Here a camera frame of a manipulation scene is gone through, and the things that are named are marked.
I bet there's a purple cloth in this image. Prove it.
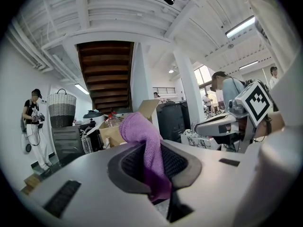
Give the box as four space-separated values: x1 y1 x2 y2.
118 112 172 202

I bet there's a person's right forearm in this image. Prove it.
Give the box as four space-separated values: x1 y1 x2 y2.
255 111 286 139

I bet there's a large clear water jug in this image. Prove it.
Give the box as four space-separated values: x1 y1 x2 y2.
104 112 125 129

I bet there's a black drawer cabinet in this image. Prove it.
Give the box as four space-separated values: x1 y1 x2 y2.
51 123 97 166

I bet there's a wooden step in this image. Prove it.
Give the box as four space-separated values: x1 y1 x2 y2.
20 173 41 196

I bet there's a brown cardboard box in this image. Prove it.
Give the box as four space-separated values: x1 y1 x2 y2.
85 99 161 149

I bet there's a wooden staircase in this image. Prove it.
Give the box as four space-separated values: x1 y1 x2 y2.
76 41 135 115

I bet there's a black metal railing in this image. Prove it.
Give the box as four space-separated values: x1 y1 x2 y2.
152 87 176 95

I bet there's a fluorescent tube light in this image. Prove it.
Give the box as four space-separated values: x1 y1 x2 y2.
225 15 256 39
238 60 260 70
74 83 90 95

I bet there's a marble pattern box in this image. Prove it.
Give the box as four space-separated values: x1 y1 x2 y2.
180 128 223 151

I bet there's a person's white shirt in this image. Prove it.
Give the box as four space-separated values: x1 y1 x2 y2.
233 0 303 227

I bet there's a woven grey white laundry basket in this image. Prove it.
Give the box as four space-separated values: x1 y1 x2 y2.
47 88 77 129

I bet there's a white pillar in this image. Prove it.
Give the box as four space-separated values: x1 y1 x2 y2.
173 48 206 127

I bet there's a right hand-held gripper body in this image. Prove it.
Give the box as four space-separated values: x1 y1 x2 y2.
228 79 273 154

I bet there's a tall black cabinet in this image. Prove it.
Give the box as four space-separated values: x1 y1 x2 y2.
156 101 192 143

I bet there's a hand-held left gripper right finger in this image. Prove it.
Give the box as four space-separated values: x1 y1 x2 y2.
160 139 248 227

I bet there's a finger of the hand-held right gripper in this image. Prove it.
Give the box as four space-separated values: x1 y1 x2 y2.
195 113 238 144

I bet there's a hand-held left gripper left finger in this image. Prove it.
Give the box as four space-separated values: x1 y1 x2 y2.
30 142 168 227

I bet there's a clear plastic bottle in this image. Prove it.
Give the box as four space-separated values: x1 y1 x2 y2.
80 129 93 155

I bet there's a window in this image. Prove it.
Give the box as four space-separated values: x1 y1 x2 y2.
193 65 215 88

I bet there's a white rice cooker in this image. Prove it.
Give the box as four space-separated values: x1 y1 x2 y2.
82 109 105 125

